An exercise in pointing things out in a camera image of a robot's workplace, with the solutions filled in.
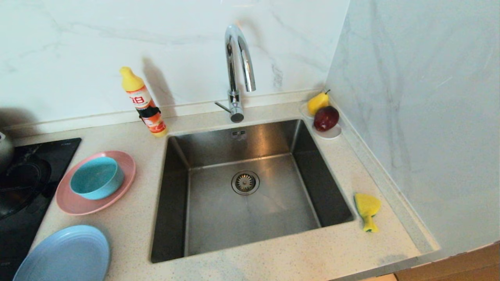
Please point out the yellow orange dish soap bottle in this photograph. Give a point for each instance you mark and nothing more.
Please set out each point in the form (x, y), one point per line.
(142, 102)

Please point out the metal sink drain strainer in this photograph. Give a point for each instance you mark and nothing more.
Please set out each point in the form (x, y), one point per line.
(245, 182)

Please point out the stainless steel sink basin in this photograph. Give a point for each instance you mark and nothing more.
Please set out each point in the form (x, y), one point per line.
(218, 218)

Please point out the yellow green sponge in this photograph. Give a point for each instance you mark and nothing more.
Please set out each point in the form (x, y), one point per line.
(367, 205)

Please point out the chrome gooseneck faucet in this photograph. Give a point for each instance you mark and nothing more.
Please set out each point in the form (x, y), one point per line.
(233, 70)

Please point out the yellow pear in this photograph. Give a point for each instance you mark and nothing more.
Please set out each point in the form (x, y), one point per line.
(317, 103)

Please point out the dark red apple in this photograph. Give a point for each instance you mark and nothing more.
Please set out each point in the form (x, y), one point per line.
(326, 118)

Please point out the small white dish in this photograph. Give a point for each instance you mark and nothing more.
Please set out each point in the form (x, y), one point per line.
(332, 134)

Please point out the teal bowl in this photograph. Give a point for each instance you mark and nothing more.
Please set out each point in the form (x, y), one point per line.
(93, 179)

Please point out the pink plate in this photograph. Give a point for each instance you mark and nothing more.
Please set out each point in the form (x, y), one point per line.
(78, 205)

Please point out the black glass cooktop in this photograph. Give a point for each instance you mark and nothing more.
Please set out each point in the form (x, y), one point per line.
(58, 152)

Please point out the light blue plate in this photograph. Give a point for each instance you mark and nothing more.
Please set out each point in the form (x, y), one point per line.
(62, 257)

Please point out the black frying pan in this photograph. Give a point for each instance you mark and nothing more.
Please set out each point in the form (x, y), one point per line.
(23, 183)

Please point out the silver kettle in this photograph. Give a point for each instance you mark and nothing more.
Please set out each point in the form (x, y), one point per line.
(4, 152)

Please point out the light wooden cabinet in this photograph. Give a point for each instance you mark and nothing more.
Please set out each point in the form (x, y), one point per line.
(468, 265)

